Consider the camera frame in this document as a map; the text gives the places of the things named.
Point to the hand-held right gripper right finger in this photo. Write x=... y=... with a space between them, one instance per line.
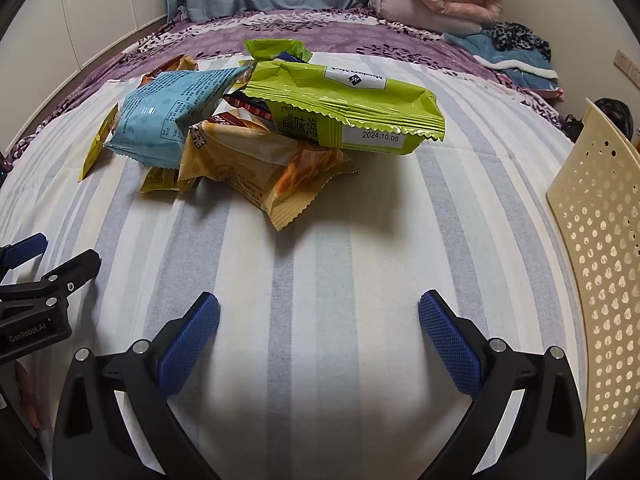
x=447 y=345

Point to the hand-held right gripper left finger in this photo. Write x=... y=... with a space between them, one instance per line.
x=192 y=340

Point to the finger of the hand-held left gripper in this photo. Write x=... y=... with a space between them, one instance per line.
x=75 y=270
x=22 y=252

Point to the yellow snack packet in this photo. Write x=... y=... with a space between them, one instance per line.
x=100 y=140
x=160 y=180

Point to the light blue snack packet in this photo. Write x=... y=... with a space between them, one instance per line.
x=160 y=115

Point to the golden pastry snack packet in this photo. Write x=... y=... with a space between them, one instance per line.
x=250 y=170

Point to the cream perforated plastic basket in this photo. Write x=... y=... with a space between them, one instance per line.
x=595 y=240

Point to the orange snack packet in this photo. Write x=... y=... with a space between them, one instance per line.
x=172 y=67

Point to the large green snack packet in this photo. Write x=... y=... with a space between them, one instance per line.
x=350 y=105

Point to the white blue striped sheet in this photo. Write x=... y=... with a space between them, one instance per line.
x=350 y=260

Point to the white wardrobe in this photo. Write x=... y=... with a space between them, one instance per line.
x=75 y=5

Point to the black bag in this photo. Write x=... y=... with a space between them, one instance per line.
x=612 y=112

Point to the blue fleece blanket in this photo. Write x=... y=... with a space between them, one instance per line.
x=515 y=67

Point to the leopard print cloth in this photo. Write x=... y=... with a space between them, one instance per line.
x=517 y=37

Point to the purple floral bedsheet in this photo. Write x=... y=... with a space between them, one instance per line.
x=350 y=35

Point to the pink folded quilt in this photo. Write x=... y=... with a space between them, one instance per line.
x=465 y=7

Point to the lilac folded quilt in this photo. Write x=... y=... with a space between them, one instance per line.
x=400 y=7

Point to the wall socket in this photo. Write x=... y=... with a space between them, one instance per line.
x=625 y=62

